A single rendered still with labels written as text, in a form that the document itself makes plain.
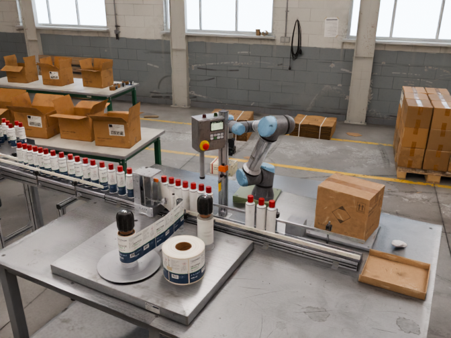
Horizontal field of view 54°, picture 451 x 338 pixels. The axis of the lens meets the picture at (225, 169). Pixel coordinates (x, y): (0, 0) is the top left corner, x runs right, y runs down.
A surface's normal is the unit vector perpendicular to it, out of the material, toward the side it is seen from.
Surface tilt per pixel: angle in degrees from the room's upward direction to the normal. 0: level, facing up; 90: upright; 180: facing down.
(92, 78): 90
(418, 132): 88
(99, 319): 0
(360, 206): 90
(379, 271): 0
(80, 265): 0
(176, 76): 90
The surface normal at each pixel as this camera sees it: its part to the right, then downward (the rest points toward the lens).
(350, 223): -0.61, 0.30
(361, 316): 0.00, -0.92
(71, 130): -0.28, 0.36
